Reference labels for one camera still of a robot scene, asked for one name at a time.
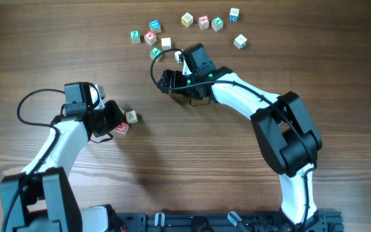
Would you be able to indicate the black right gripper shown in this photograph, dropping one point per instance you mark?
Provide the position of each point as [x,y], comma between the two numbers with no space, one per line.
[168,81]

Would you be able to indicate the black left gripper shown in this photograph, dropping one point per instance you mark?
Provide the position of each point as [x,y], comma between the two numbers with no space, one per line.
[109,117]

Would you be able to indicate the red M letter block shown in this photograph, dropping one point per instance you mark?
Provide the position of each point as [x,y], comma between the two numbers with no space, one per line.
[122,128]

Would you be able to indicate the white block blue side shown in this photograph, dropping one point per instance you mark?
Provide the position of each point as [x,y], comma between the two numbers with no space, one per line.
[179,57]

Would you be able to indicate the letter A wooden block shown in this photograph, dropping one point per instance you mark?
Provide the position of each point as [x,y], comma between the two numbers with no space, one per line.
[131,117]

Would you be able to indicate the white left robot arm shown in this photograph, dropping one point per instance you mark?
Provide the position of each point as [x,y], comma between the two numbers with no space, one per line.
[40,197]

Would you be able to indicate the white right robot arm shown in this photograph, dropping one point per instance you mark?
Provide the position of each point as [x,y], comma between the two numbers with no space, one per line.
[287,137]

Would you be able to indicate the green E letter block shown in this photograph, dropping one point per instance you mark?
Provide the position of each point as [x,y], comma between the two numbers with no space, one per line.
[155,51]

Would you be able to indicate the plain top wooden block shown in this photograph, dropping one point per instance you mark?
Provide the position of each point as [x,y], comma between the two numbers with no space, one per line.
[166,43]

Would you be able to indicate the red V letter block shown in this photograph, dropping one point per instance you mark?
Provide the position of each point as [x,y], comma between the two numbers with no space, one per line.
[150,38]

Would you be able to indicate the blue top wooden block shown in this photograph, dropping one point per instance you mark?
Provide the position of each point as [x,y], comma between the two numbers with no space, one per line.
[155,26]

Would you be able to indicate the green Z letter block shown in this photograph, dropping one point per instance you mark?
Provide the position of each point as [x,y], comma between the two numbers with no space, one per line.
[135,37]

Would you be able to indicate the yellow sided wooden block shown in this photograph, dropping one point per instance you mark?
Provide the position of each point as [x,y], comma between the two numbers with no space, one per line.
[187,19]

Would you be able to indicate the red 6 number block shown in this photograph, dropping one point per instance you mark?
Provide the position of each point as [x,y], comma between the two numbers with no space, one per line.
[203,22]

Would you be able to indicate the green N letter block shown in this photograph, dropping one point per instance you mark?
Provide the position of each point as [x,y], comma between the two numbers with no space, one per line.
[217,24]

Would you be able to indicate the white block green side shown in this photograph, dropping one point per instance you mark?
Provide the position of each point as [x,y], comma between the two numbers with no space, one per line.
[240,41]

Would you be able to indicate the blue sided far block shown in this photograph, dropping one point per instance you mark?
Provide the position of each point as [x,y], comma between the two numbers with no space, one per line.
[234,14]

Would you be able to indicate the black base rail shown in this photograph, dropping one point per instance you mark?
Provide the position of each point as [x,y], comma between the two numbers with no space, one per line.
[321,221]

